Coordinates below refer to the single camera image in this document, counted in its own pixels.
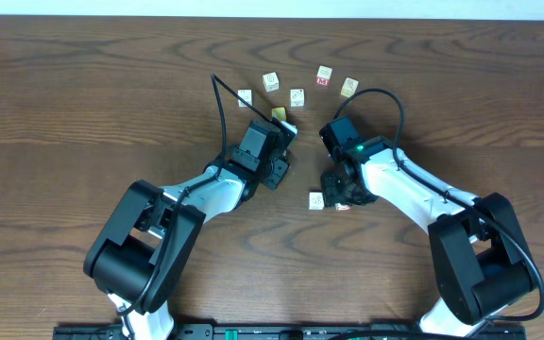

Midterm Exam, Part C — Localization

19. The left black cable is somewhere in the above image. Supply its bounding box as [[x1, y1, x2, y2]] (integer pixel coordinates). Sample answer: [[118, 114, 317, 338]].
[[115, 73, 282, 340]]

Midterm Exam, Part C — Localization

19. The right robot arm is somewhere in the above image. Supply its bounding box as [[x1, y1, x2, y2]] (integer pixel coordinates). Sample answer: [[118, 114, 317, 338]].
[[321, 135, 544, 337]]

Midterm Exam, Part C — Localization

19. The black cable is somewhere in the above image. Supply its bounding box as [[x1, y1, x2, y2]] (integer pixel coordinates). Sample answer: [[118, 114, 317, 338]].
[[115, 73, 282, 340], [331, 88, 544, 323]]

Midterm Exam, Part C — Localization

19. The white block centre top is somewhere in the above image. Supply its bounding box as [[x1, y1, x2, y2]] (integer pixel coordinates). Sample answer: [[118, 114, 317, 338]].
[[290, 89, 305, 107]]

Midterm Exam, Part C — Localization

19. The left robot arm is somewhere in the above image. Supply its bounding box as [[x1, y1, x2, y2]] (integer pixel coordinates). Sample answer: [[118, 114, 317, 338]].
[[83, 138, 289, 339]]

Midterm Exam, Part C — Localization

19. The red M letter block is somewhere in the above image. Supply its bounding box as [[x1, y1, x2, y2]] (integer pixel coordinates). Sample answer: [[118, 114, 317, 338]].
[[315, 65, 332, 87]]

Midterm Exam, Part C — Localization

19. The right black cable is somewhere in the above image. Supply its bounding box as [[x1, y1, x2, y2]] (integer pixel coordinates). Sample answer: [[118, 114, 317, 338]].
[[331, 88, 544, 323]]

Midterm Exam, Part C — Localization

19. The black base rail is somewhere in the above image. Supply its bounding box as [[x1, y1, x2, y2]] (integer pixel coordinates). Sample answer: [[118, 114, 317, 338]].
[[52, 321, 528, 340]]

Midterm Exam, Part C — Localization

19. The white block blue side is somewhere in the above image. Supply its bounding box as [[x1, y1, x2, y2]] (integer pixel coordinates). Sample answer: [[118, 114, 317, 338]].
[[309, 192, 325, 211]]

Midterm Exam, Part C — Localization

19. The white block upper left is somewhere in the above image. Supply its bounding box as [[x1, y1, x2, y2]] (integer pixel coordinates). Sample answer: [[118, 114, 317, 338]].
[[263, 72, 280, 92]]

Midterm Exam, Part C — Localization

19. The yellow sided block far right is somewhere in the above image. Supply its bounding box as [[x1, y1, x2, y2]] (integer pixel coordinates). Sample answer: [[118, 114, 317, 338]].
[[340, 77, 359, 98]]

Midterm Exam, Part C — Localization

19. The leftmost white letter block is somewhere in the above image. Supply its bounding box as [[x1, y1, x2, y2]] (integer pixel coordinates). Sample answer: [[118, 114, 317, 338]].
[[237, 89, 252, 108]]

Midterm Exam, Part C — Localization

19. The white block red side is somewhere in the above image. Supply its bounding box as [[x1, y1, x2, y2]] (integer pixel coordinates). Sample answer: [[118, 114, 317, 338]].
[[334, 203, 351, 211]]

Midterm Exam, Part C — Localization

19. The white block below yellow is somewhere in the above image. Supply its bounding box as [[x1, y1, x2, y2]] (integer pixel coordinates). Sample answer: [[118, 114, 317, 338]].
[[280, 121, 298, 135]]

